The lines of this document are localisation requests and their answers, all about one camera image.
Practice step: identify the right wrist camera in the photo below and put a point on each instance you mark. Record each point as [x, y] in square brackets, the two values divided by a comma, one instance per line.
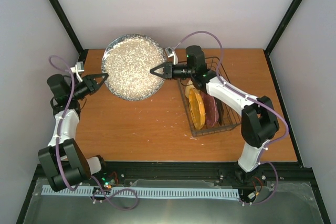
[170, 52]

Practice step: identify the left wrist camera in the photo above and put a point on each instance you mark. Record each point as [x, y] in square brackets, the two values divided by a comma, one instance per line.
[78, 69]

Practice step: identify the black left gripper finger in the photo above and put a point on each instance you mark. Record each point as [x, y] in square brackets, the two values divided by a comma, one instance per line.
[99, 76]
[97, 85]

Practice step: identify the pink dotted scalloped plate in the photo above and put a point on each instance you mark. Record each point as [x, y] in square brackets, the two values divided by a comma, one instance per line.
[211, 113]

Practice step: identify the light blue cable duct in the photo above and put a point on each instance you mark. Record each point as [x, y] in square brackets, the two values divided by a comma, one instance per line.
[152, 193]

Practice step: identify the grey speckled large plate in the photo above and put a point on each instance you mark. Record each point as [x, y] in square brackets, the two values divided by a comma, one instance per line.
[128, 60]

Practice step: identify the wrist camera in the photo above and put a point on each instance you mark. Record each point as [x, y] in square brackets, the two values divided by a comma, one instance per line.
[170, 52]
[78, 69]

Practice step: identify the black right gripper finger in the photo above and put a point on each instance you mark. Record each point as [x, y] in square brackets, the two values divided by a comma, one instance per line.
[160, 75]
[158, 69]

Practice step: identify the black rimmed cream plate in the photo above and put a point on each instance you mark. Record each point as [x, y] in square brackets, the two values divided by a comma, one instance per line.
[222, 112]

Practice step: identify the yellow ceramic mug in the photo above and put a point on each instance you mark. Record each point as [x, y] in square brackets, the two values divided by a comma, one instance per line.
[187, 90]

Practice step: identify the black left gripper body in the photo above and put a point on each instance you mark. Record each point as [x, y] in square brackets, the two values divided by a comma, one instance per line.
[90, 87]

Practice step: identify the yellow dotted scalloped plate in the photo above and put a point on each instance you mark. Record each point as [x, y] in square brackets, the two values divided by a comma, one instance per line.
[196, 108]

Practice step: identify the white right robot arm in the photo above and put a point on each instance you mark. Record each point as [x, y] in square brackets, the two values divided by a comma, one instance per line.
[259, 122]

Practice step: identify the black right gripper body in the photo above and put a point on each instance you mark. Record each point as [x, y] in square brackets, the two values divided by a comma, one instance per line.
[187, 73]

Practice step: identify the black aluminium frame rail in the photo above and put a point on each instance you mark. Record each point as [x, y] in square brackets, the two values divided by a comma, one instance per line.
[226, 173]

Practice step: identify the black right corner post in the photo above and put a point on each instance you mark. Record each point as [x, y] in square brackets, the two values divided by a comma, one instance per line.
[293, 7]

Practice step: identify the black wire dish rack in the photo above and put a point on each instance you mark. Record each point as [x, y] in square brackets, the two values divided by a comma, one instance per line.
[234, 118]

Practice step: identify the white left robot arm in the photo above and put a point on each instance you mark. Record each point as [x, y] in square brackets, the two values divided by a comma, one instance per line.
[62, 161]

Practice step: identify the black corner post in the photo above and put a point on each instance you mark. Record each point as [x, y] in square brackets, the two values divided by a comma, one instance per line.
[66, 24]
[293, 7]

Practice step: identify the black left corner post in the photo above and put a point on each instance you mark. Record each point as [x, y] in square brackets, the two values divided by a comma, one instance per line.
[66, 24]

